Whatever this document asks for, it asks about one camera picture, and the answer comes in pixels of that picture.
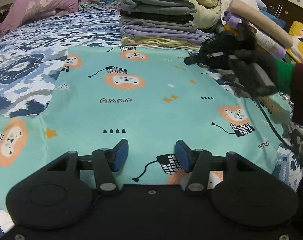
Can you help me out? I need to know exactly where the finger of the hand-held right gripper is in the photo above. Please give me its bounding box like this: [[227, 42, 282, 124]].
[[184, 51, 232, 67]]

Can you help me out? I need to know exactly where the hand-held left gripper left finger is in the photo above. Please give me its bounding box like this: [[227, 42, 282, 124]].
[[48, 139, 129, 197]]

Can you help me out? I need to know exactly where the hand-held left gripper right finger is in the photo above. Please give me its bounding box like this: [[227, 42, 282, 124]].
[[175, 140, 257, 196]]

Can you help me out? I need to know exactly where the teal lion print shirt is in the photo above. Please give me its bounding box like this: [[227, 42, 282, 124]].
[[0, 45, 292, 207]]

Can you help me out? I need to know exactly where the person's right forearm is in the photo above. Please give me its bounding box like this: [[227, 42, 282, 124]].
[[273, 60, 303, 130]]

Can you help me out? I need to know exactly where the stack of folded colourful clothes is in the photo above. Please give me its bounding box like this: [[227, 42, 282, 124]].
[[220, 0, 294, 58]]

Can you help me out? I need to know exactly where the stack of folded grey clothes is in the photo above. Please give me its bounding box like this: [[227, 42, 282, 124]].
[[117, 0, 204, 51]]

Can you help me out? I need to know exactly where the person's right hand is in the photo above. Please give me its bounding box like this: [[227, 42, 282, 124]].
[[233, 20, 277, 97]]

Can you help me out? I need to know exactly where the yellow cartoon pillow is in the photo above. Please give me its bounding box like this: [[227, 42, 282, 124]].
[[286, 21, 303, 64]]

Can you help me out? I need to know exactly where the cream quilted blanket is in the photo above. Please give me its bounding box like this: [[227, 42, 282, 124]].
[[190, 0, 257, 29]]

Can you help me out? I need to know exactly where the light blue soft toy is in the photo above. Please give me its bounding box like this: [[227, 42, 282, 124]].
[[257, 0, 270, 12]]

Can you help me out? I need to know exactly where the dark wooden headboard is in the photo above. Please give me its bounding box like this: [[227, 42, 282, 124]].
[[246, 0, 303, 34]]

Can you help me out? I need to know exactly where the blue patterned bedsheet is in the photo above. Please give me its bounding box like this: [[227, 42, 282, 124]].
[[0, 0, 303, 230]]

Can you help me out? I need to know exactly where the purple flower print pillow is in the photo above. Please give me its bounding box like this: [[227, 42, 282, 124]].
[[0, 0, 80, 40]]

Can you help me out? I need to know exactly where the black cable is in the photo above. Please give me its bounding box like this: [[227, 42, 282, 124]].
[[254, 96, 292, 145]]

